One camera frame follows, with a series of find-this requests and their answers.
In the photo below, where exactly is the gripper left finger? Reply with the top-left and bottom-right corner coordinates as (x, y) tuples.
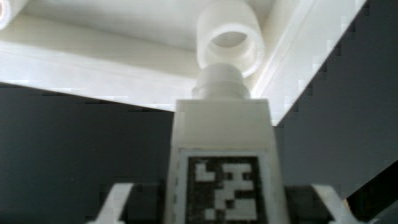
(87, 183), (134, 224)

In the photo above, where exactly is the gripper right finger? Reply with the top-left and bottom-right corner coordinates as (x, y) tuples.
(313, 184), (363, 224)

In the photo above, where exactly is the white leg with tag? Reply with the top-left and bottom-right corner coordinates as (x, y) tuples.
(164, 64), (290, 224)

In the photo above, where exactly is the white square table top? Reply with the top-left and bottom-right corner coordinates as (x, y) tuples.
(0, 0), (366, 118)

